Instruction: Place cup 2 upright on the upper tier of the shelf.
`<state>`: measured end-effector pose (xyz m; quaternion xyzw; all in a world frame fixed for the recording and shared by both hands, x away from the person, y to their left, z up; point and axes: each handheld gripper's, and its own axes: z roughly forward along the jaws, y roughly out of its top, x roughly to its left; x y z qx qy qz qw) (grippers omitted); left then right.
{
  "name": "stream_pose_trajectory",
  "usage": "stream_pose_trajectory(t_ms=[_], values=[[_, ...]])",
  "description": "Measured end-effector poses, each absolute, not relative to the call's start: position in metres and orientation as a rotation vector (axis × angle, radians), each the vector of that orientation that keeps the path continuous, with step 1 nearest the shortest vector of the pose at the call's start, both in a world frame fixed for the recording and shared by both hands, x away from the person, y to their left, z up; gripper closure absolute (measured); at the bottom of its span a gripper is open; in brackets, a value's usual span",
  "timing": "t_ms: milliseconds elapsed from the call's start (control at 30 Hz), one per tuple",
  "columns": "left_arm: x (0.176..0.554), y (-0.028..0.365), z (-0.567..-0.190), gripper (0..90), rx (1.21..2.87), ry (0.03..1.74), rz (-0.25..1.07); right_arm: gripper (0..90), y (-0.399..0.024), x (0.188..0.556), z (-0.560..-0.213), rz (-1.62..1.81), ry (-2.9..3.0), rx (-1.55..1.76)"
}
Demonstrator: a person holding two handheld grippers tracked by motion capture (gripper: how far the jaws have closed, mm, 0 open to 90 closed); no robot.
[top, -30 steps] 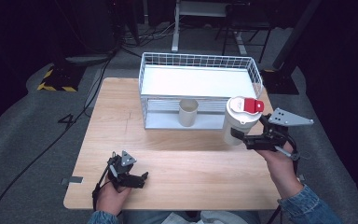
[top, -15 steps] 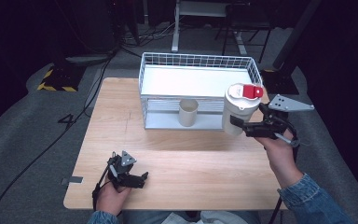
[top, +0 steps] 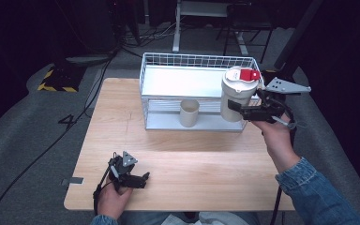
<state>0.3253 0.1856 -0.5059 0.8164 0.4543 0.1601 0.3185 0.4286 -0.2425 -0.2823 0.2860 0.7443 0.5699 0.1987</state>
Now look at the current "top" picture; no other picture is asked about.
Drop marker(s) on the person's right hand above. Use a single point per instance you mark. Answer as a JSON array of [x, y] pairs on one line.
[[276, 140]]

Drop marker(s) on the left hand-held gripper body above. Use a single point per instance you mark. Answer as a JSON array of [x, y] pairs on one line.
[[122, 168]]

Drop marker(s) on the yellow black striped floor ramp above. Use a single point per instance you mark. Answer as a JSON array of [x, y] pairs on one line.
[[61, 78]]

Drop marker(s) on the grey tape strip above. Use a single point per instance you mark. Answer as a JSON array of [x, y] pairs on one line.
[[73, 181]]

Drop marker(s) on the white jug with red lid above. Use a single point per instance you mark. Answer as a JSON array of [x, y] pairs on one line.
[[236, 90]]

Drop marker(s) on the cream cup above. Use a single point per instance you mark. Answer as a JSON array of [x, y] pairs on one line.
[[189, 114]]

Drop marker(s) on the person's left hand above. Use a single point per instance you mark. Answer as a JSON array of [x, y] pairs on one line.
[[112, 201]]

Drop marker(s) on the white desk frame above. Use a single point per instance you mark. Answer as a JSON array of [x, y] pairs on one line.
[[197, 9]]

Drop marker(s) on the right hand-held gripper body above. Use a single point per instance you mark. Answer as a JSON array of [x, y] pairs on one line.
[[265, 111]]

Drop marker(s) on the black chair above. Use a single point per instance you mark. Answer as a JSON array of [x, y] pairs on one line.
[[247, 18]]

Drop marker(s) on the black slanted pole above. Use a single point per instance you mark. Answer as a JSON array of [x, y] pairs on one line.
[[296, 34]]

